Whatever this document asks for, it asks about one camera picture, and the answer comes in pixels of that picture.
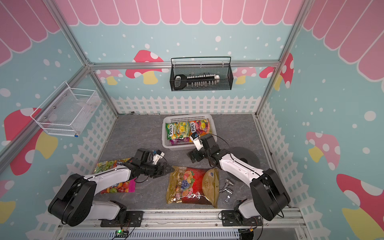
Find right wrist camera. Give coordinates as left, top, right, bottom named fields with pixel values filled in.
left=190, top=132, right=203, bottom=151

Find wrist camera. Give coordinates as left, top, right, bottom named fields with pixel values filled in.
left=152, top=150, right=165, bottom=165
left=190, top=132, right=203, bottom=151

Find white plastic basket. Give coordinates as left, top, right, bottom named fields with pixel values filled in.
left=162, top=114, right=217, bottom=151

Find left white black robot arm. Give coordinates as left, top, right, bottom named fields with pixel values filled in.
left=48, top=149, right=174, bottom=228

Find pink fruit chewy candy bag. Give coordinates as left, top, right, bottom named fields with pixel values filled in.
left=94, top=158, right=136, bottom=194

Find orange Fox's candy bag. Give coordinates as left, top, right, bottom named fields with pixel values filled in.
left=190, top=119, right=213, bottom=136

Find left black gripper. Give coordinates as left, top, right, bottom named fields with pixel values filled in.
left=140, top=161, right=175, bottom=178

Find small circuit board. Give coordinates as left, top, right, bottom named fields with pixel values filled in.
left=115, top=230, right=130, bottom=238

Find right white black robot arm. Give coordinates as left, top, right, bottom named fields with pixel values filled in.
left=188, top=133, right=291, bottom=221

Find purple grape candy bag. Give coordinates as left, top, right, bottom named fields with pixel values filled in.
left=170, top=138, right=191, bottom=146

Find black wire wall basket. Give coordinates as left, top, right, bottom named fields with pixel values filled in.
left=170, top=57, right=234, bottom=92

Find green candy bag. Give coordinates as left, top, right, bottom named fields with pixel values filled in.
left=165, top=121, right=191, bottom=140

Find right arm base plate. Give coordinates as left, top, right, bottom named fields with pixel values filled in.
left=218, top=210, right=263, bottom=228

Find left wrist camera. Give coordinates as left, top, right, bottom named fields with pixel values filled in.
left=152, top=150, right=165, bottom=165

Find black socket tool set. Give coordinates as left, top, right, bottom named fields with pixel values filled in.
left=173, top=74, right=220, bottom=90

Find silver metal clamp parts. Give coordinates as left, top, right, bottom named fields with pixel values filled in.
left=219, top=179, right=234, bottom=203

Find white wire wall basket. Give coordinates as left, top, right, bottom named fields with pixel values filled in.
left=30, top=82, right=102, bottom=138

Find large gold red candy bag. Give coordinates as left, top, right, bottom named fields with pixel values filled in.
left=166, top=166, right=220, bottom=208

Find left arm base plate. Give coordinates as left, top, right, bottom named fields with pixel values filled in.
left=100, top=211, right=144, bottom=228

